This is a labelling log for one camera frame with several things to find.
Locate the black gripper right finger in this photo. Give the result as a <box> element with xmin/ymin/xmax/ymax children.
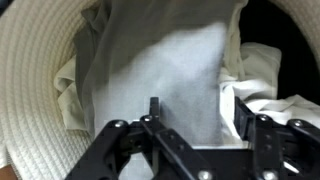
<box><xmin>234</xmin><ymin>97</ymin><xmax>285</xmax><ymax>180</ymax></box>

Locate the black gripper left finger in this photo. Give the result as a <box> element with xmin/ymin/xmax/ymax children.
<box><xmin>140</xmin><ymin>97</ymin><xmax>214</xmax><ymax>180</ymax></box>

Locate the white garment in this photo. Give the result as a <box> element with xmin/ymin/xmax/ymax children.
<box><xmin>54</xmin><ymin>0</ymin><xmax>319</xmax><ymax>144</ymax></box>

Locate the grey shirt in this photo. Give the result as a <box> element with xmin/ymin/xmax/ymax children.
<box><xmin>74</xmin><ymin>0</ymin><xmax>248</xmax><ymax>148</ymax></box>

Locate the white woven laundry basket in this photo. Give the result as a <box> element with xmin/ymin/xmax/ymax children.
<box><xmin>0</xmin><ymin>0</ymin><xmax>319</xmax><ymax>180</ymax></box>

